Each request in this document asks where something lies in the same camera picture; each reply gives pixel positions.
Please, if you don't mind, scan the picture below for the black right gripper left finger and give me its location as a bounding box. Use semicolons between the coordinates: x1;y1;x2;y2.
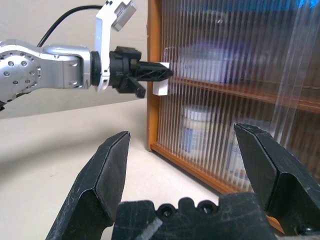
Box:
46;131;131;240

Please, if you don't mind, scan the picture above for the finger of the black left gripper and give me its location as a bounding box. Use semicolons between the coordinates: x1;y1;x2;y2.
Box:
137;61;174;83

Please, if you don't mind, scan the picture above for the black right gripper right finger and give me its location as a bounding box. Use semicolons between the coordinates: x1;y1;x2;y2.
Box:
234;122;320;237

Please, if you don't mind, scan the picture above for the white door handle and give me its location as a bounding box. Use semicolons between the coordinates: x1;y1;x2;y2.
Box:
151;60;172;97

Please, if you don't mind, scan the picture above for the ribbed glass cabinet door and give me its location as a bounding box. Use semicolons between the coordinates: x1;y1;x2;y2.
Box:
156;0;320;196

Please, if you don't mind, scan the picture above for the brown wooden cabinet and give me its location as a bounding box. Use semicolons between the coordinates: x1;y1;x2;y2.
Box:
145;0;320;236

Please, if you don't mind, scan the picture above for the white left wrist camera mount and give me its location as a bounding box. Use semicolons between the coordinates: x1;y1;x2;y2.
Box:
94;0;139;94

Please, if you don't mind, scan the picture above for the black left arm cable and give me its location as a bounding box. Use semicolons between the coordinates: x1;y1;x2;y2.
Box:
36;5;105;48

